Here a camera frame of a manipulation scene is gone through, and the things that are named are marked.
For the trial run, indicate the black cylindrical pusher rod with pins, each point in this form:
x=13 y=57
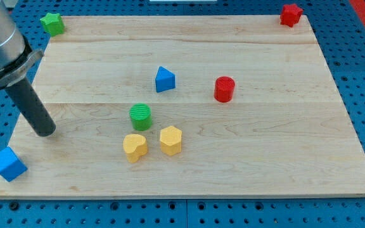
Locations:
x=27 y=101

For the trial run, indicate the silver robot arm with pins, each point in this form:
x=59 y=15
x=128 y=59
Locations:
x=16 y=59

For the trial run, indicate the blue triangle block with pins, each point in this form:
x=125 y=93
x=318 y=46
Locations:
x=164 y=80

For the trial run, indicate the blue cube block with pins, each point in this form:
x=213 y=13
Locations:
x=11 y=166

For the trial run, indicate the green star block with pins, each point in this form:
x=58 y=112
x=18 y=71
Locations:
x=52 y=23

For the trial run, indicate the green cylinder block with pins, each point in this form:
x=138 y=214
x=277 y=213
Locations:
x=140 y=115

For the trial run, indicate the wooden board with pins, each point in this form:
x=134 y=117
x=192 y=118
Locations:
x=285 y=133

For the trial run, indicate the yellow heart block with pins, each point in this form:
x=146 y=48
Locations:
x=135 y=146

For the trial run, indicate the yellow hexagon block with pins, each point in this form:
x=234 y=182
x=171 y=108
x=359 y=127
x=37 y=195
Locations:
x=171 y=140

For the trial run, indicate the red cylinder block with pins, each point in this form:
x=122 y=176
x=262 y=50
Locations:
x=224 y=89

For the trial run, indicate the red star block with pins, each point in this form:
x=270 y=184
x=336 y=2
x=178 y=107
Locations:
x=290 y=14

